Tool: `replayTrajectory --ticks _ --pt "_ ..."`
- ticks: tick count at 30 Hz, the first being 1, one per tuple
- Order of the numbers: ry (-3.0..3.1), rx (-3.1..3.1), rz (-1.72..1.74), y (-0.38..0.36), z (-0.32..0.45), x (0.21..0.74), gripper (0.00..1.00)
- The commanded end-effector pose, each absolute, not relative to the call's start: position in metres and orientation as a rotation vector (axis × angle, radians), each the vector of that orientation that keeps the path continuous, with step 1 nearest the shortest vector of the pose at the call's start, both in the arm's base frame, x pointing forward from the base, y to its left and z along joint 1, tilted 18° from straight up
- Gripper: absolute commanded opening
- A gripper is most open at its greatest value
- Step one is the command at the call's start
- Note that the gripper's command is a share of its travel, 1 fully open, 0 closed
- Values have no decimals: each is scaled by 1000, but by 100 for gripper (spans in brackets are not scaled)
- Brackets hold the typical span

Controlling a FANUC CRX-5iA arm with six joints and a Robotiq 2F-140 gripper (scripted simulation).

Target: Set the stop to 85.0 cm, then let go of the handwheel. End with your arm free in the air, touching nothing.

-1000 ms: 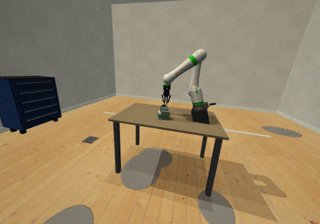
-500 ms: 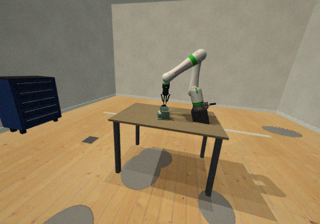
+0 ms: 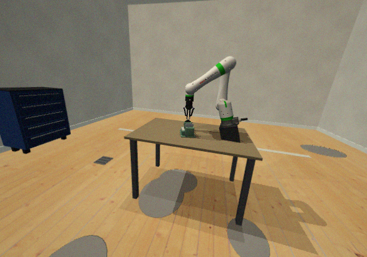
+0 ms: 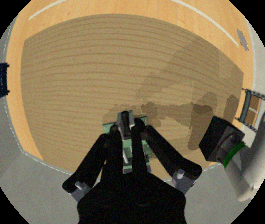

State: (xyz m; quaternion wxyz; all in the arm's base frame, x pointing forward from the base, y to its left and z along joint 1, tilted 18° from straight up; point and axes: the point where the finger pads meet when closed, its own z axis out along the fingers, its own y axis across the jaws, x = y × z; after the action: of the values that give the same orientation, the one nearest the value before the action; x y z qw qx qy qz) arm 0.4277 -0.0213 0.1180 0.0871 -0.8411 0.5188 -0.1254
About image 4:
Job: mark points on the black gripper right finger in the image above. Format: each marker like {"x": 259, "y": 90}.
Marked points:
{"x": 184, "y": 172}

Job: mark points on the green bench vise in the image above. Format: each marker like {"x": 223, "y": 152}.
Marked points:
{"x": 127, "y": 161}

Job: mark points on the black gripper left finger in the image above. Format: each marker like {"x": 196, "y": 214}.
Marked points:
{"x": 84, "y": 178}

